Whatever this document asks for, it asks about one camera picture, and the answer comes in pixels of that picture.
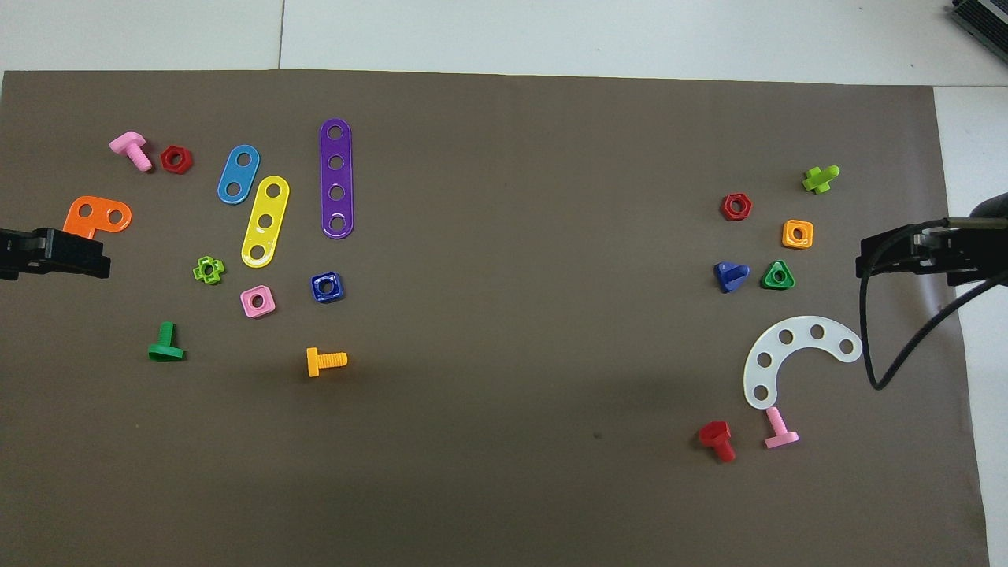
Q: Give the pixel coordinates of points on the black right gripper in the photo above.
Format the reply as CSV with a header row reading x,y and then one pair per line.
x,y
965,256

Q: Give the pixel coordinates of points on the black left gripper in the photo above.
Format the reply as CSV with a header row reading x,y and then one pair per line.
x,y
24,252

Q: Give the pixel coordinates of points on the blue triangular-head plastic screw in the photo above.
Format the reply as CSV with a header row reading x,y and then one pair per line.
x,y
726,277

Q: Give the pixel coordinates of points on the blue square plastic nut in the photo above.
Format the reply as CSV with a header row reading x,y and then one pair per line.
x,y
316,297

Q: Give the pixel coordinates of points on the lime green cross-head screw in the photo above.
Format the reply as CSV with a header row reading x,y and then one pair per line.
x,y
819,181

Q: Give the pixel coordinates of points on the orange square plastic nut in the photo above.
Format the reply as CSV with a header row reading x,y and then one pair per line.
x,y
787,242

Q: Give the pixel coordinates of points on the green cross-shaped plastic nut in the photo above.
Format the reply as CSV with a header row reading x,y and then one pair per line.
x,y
198,270

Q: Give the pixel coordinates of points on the pink plastic screw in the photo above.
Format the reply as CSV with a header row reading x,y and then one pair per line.
x,y
128,144
776,421

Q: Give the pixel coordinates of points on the green triangular plastic nut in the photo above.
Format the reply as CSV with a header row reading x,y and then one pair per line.
x,y
768,282

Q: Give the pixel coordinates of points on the dark green plastic screw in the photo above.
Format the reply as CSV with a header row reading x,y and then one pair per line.
x,y
166,352

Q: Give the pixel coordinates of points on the red hexagonal plastic nut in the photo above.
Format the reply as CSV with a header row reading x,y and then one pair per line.
x,y
726,208
167,160

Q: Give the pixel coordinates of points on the pink square plastic nut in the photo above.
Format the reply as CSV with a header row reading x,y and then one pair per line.
x,y
246,309

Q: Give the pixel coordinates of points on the red hexagonal-head plastic screw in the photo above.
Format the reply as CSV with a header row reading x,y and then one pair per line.
x,y
715,433

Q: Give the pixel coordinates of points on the orange-yellow plastic screw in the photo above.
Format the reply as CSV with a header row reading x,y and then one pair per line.
x,y
327,361

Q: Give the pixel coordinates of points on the orange angled three-hole plate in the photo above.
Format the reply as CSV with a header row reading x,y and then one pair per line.
x,y
99,213

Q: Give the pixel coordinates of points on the white curved five-hole strip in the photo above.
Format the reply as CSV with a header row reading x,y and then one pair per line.
x,y
802,332

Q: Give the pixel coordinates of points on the blue two-hole strip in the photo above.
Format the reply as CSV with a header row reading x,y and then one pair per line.
x,y
239,174

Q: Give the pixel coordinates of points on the yellow three-hole strip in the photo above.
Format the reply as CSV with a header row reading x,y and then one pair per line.
x,y
269,206

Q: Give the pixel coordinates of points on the dark ribbed electronic device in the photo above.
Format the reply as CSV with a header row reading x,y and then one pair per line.
x,y
984,16

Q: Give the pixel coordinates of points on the purple four-hole strip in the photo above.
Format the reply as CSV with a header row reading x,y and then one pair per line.
x,y
336,177

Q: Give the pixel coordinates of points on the brown table mat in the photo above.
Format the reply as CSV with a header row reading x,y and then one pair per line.
x,y
504,433

